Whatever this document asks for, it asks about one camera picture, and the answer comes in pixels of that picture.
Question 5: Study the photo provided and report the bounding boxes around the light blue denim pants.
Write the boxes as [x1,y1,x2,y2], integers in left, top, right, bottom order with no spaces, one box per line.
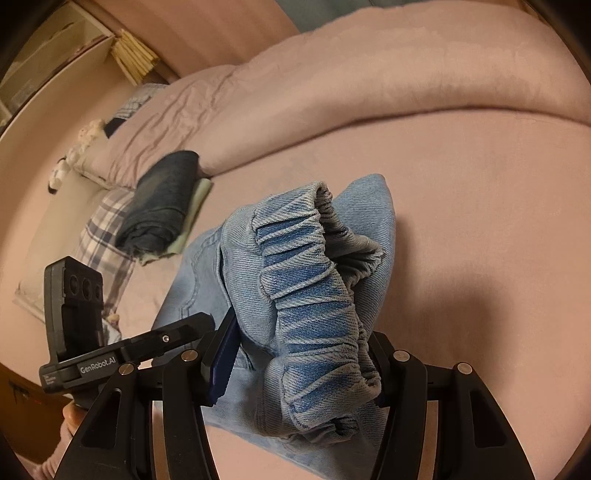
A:
[154,173,399,480]

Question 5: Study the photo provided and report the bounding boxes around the pink duvet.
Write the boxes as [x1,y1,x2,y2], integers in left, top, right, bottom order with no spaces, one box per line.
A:
[203,0,588,177]

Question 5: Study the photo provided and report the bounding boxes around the white plush toy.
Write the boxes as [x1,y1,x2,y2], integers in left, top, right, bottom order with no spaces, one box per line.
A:
[46,117,108,195]

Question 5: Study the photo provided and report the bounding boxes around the folded dark denim pants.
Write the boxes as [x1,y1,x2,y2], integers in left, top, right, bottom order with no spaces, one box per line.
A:
[114,150,202,260]

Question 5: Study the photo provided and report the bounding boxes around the person's left hand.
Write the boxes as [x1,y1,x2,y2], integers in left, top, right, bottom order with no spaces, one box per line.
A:
[61,401,92,438]

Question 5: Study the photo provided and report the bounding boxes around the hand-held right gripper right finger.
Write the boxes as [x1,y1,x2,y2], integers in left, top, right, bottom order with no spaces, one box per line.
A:
[368,330,539,480]

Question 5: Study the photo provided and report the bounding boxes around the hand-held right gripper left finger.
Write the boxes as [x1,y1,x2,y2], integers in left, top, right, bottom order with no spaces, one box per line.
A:
[54,307,241,480]

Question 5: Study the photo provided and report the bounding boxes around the white shelf unit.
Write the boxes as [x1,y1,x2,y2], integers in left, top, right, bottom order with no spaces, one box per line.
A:
[0,0,117,136]

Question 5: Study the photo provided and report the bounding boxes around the brown wooden furniture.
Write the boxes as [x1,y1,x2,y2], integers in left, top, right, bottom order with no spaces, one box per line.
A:
[0,362,70,464]

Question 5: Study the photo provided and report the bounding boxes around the pink wrinkled pillow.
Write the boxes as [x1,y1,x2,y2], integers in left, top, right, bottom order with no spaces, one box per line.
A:
[87,65,242,191]

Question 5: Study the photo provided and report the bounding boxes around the plaid pillow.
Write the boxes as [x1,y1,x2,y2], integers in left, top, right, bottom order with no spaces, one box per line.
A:
[13,187,137,334]

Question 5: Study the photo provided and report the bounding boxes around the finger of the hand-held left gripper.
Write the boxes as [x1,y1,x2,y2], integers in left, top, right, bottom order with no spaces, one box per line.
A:
[121,312,217,366]

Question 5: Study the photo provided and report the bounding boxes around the light green folded cloth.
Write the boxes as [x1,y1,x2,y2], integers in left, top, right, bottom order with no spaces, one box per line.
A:
[139,178,214,267]

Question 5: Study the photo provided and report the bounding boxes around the blue plaid cloth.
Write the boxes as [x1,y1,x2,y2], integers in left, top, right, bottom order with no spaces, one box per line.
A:
[112,83,168,121]

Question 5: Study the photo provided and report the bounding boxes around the bed with pink sheet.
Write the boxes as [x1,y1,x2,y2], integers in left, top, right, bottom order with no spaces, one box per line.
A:
[0,65,591,480]

